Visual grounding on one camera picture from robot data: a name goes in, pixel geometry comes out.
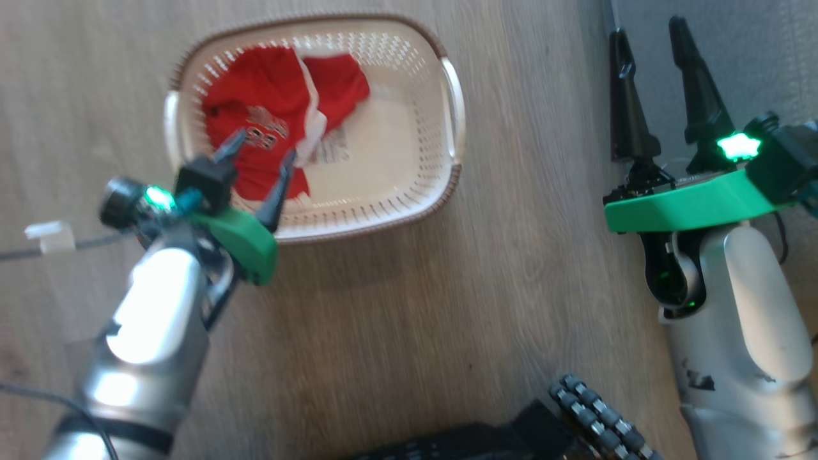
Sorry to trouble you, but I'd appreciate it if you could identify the grey fabric sofa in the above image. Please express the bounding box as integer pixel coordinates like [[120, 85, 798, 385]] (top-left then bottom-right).
[[601, 0, 818, 339]]

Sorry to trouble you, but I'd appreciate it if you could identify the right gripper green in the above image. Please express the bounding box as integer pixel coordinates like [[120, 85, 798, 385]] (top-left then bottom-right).
[[604, 15, 798, 234]]

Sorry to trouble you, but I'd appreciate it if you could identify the red basketball jersey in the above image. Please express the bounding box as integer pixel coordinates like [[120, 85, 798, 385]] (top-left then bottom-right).
[[201, 45, 371, 202]]

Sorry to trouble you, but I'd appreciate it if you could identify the black roller wheel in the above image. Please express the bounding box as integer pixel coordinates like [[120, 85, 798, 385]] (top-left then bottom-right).
[[550, 374, 662, 460]]

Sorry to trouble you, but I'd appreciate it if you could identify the white cable tag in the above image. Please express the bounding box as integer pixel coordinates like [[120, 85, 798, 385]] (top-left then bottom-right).
[[24, 220, 77, 256]]

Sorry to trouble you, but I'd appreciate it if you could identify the thin black cable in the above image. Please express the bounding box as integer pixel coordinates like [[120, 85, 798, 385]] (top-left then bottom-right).
[[0, 381, 119, 460], [770, 211, 791, 265]]

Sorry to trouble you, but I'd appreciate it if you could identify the beige plastic laundry basket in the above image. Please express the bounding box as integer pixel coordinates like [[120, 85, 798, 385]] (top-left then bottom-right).
[[163, 13, 467, 245]]

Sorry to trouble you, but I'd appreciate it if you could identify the grey cable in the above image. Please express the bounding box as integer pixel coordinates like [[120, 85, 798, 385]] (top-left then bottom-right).
[[0, 231, 132, 263]]

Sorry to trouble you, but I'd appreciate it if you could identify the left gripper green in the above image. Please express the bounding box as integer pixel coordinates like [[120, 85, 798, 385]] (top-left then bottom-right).
[[174, 128, 298, 287]]

